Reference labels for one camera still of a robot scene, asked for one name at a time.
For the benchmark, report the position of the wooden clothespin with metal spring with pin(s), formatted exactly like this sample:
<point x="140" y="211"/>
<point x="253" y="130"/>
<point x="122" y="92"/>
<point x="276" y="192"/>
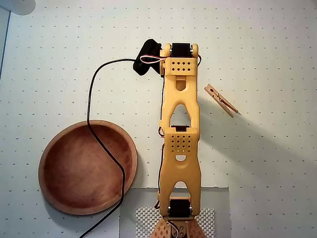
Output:
<point x="221" y="100"/>

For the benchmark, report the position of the yellow perforated robot base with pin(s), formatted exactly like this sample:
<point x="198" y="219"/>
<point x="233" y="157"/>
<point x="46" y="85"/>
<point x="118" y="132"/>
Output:
<point x="161" y="230"/>

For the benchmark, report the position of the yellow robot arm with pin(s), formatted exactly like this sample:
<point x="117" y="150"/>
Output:
<point x="179" y="171"/>

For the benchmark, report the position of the round brown wooden bowl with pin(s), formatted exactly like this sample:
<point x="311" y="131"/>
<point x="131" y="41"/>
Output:
<point x="74" y="168"/>

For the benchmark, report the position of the white mesh anti-slip mat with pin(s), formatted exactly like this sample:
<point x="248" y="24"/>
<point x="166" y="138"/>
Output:
<point x="146" y="220"/>

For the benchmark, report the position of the white cylinder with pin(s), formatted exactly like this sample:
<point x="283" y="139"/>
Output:
<point x="23" y="6"/>

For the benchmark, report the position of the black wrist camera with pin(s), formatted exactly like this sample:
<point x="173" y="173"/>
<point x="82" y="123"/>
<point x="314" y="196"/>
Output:
<point x="146" y="53"/>

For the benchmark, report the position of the grey base plate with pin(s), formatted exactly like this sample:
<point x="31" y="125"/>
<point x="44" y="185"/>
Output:
<point x="220" y="210"/>

